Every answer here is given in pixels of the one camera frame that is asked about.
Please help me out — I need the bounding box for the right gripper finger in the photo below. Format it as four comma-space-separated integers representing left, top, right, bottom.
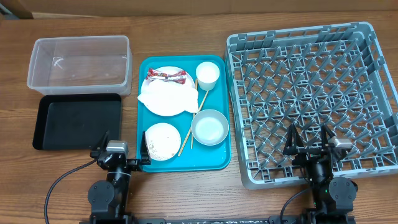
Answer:
283, 124, 303, 154
321, 124, 335, 149

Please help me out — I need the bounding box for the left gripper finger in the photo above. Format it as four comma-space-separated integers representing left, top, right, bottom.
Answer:
140, 131, 151, 164
92, 131, 109, 152

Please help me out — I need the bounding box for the small pink bowl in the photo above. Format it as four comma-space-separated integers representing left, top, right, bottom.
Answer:
145, 123, 181, 161

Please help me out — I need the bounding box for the white napkin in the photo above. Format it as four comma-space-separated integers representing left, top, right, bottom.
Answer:
137, 80, 199, 116

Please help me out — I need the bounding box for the red snack wrapper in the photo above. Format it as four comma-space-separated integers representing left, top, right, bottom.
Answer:
146, 68, 187, 84

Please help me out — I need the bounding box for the white cup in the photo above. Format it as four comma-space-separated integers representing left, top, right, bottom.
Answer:
196, 62, 220, 91

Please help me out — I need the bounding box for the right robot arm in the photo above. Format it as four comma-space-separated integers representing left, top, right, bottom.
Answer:
279, 124, 358, 224

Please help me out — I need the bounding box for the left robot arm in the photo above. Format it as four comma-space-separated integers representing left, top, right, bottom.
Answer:
88, 131, 151, 224

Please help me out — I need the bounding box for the grey dishwasher rack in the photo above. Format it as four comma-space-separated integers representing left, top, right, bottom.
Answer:
224, 22, 397, 190

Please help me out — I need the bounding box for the black tray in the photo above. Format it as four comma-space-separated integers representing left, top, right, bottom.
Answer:
32, 93, 122, 151

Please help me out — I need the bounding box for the teal serving tray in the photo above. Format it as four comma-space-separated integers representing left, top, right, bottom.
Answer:
136, 55, 232, 172

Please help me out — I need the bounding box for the grey bowl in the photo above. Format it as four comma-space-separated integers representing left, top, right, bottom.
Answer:
191, 109, 229, 146

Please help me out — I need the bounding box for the clear plastic bin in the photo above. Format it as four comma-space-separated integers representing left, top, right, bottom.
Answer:
27, 35, 132, 95

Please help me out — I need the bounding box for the large white plate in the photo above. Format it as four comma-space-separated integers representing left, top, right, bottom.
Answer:
137, 66, 199, 116

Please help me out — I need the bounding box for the cardboard backdrop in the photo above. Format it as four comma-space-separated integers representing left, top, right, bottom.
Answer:
1, 0, 397, 19

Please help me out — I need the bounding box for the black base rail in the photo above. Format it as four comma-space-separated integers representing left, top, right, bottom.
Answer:
79, 215, 312, 224

